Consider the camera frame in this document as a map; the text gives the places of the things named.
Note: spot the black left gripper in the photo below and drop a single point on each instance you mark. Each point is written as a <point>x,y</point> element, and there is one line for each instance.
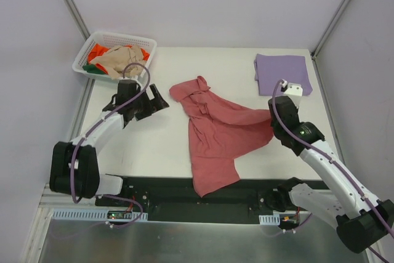
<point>145,108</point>

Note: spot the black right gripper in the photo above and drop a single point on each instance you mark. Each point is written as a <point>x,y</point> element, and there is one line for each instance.
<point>277,122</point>

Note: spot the red polo shirt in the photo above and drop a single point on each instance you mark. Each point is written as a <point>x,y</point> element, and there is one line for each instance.
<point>219,131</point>

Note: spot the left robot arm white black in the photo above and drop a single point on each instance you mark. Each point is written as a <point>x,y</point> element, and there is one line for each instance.
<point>75,166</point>

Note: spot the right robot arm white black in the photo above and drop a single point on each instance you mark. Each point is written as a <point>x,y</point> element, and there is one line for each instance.
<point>358,216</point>

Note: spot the folded purple t shirt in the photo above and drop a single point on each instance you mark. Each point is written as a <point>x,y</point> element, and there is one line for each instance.
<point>270,69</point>

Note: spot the beige crumpled shirt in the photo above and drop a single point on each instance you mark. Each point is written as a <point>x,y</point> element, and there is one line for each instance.
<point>132,70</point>

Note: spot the white plastic laundry basket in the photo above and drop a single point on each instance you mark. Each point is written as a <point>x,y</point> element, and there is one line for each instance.
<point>107,39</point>

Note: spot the green shirt in basket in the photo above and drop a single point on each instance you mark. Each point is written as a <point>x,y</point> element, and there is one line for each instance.
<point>94,69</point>

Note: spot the orange shirt in basket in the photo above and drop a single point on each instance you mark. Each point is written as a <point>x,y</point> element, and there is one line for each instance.
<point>116,58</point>

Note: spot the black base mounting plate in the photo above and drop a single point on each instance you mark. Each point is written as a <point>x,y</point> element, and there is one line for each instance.
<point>166,199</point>

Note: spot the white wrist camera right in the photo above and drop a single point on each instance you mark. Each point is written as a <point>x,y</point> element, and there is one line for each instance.
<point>293,91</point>

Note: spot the white slotted cable duct right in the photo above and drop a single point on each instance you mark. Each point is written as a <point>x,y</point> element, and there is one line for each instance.
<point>273,219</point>

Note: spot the white slotted cable duct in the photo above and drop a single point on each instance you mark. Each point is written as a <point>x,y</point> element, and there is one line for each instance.
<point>98,215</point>
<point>273,219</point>

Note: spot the white slotted cable duct left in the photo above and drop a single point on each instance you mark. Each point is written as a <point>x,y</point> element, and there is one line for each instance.
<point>98,215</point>

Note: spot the aluminium frame post left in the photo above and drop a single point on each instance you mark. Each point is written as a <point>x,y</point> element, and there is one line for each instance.
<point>77,17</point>

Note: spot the aluminium frame post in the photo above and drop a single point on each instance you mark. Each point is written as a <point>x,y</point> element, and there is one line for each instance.
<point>77,17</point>
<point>330,27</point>

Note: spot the aluminium frame post right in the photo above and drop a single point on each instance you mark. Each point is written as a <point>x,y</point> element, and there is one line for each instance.
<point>330,27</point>

